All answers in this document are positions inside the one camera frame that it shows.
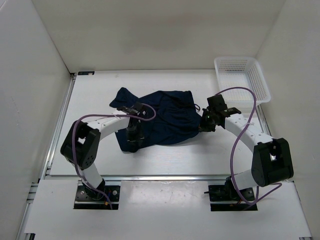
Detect navy blue shorts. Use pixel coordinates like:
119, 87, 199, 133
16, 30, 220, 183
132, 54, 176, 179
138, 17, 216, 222
109, 87, 201, 153

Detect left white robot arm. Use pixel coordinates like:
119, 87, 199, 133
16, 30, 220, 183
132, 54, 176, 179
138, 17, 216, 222
60, 102, 156, 200

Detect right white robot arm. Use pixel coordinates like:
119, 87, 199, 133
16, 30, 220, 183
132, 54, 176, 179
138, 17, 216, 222
199, 94, 294, 200

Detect small dark label sticker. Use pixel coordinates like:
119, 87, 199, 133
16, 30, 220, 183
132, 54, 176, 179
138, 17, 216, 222
77, 71, 95, 76

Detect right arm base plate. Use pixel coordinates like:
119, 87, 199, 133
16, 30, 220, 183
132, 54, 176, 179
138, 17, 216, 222
204, 185, 258, 212

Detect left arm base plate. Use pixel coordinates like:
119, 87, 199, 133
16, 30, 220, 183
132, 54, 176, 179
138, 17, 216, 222
73, 181, 121, 210

